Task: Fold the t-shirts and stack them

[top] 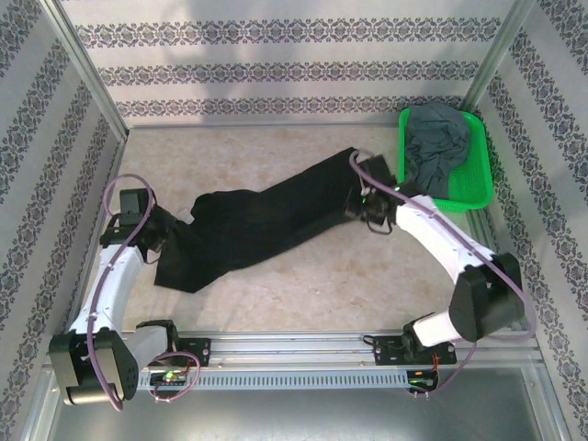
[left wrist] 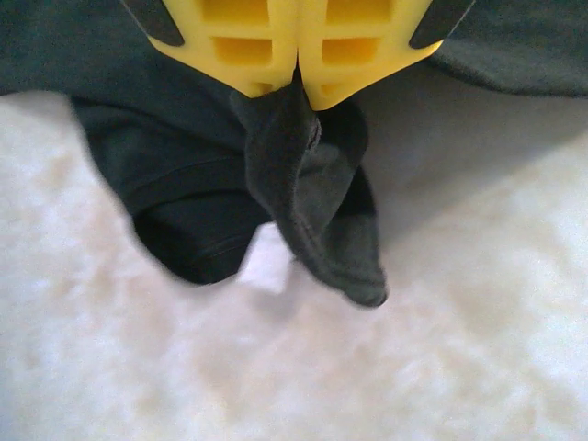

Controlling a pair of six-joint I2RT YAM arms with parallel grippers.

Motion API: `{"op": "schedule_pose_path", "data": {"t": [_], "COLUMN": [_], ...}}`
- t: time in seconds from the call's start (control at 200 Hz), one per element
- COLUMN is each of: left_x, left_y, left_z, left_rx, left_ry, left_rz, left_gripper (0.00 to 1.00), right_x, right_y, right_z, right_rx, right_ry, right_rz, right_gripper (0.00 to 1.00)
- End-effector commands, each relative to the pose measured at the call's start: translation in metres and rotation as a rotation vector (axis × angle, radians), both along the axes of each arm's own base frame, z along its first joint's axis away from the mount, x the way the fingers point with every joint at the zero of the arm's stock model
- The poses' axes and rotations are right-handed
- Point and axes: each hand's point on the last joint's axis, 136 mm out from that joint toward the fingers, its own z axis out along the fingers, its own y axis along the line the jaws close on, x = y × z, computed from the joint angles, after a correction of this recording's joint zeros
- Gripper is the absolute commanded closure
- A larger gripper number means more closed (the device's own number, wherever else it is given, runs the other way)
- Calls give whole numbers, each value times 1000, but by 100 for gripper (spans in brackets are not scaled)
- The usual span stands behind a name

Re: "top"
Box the aluminium left side rail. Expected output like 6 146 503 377
62 137 129 335

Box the aluminium right frame post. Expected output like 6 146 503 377
462 0 538 114

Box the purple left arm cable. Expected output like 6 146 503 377
88 173 202 411

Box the steel sheet panel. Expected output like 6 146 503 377
17 367 571 441

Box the left control board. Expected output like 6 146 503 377
150 371 190 387

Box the aluminium back frame bar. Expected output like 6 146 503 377
124 120 401 131

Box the right control board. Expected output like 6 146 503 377
407 369 440 392

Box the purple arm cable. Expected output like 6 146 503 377
348 149 537 399
88 173 202 411

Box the grey t-shirt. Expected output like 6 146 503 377
406 103 473 199

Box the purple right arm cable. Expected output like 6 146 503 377
348 149 537 399

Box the aluminium left frame post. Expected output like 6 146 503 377
39 0 130 141

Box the green plastic basket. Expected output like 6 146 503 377
397 107 495 213

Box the control board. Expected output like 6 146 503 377
407 369 440 392
150 371 190 387

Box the slotted grey cable duct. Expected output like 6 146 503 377
140 369 437 391

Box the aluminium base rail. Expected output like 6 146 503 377
45 329 541 369

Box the black t-shirt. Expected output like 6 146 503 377
153 146 368 295

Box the aluminium frame post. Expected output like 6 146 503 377
462 0 538 114
39 0 130 141

